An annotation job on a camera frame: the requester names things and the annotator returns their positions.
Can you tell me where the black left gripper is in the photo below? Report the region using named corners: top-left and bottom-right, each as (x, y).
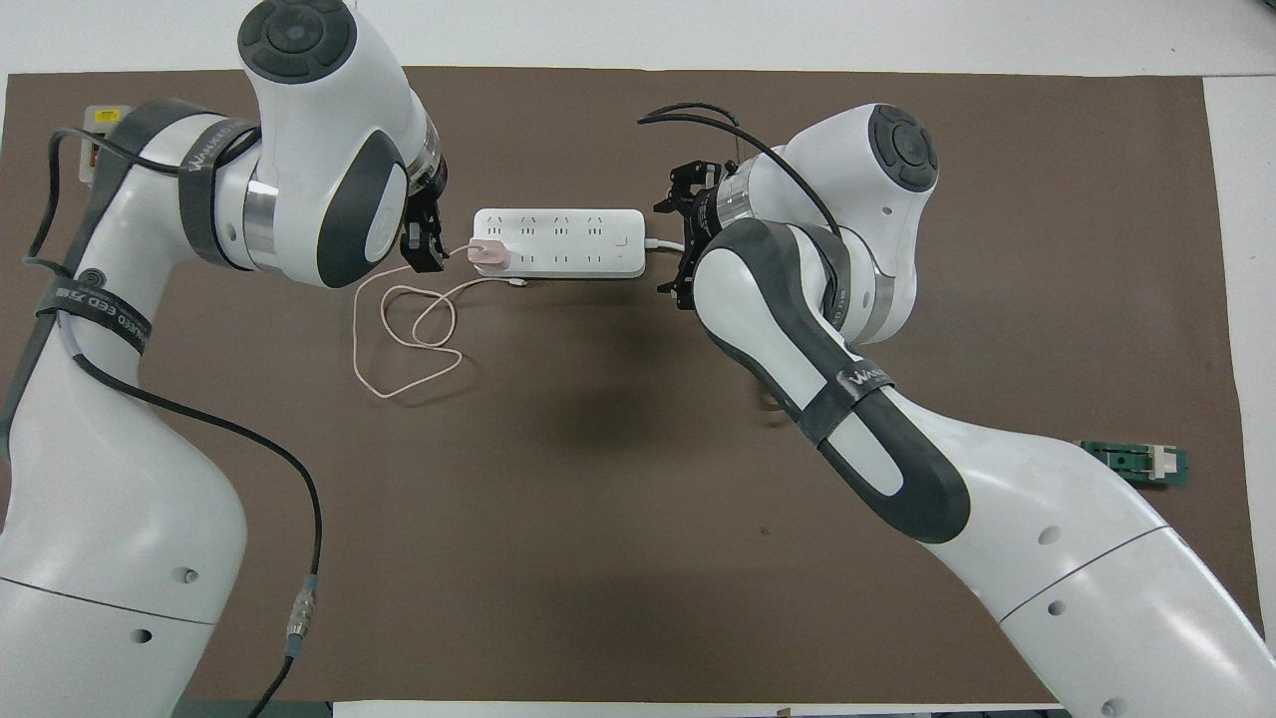
top-left (402, 160), bottom-right (450, 274)

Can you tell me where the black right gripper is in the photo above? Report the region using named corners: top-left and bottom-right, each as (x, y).
top-left (653, 160), bottom-right (744, 310)

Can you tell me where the pink charging cable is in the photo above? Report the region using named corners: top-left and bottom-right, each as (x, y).
top-left (351, 244), bottom-right (529, 400)

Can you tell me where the white power strip with cord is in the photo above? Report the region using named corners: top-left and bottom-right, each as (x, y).
top-left (472, 207), bottom-right (691, 280)

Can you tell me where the brown paper table mat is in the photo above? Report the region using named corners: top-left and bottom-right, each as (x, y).
top-left (0, 66), bottom-right (1265, 704)

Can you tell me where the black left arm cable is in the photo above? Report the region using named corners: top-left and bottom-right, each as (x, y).
top-left (25, 128), bottom-right (325, 718)

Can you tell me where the grey on-off switch box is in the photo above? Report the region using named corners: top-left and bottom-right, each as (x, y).
top-left (80, 105), bottom-right (136, 186)

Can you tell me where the green knife switch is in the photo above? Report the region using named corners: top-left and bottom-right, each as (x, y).
top-left (1080, 441), bottom-right (1190, 490)

